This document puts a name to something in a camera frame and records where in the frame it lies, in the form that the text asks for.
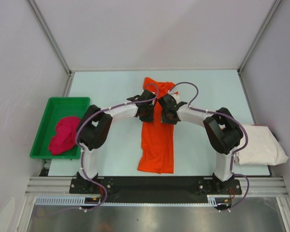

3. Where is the magenta t shirt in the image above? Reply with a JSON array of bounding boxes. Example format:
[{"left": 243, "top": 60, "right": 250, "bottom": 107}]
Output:
[{"left": 48, "top": 116, "right": 81, "bottom": 156}]

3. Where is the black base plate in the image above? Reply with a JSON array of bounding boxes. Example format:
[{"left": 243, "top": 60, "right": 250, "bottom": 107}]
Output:
[{"left": 69, "top": 174, "right": 242, "bottom": 204}]

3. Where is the white folded t shirt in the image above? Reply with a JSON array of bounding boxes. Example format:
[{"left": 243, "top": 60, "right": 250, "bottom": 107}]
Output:
[{"left": 235, "top": 124, "right": 289, "bottom": 166}]

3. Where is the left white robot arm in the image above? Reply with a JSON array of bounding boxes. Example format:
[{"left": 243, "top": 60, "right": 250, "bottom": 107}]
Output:
[{"left": 75, "top": 89, "right": 158, "bottom": 193}]

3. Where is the aluminium rail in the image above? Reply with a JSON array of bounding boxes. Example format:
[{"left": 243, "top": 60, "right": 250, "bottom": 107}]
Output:
[{"left": 25, "top": 176, "right": 289, "bottom": 197}]

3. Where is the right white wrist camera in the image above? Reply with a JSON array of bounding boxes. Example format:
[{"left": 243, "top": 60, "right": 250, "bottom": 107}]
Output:
[{"left": 168, "top": 91, "right": 180, "bottom": 103}]

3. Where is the orange t shirt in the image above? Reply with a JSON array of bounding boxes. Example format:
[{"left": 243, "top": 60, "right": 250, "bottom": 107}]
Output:
[{"left": 136, "top": 77, "right": 179, "bottom": 174}]

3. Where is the white cable duct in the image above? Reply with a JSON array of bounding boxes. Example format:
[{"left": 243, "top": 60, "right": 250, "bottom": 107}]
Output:
[{"left": 35, "top": 196, "right": 221, "bottom": 207}]

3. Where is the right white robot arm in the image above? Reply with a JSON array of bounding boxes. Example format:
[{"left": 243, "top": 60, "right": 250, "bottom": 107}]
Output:
[{"left": 158, "top": 94, "right": 244, "bottom": 194}]

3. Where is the green plastic bin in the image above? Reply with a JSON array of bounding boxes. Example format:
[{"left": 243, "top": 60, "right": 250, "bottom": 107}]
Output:
[{"left": 30, "top": 97, "right": 90, "bottom": 160}]

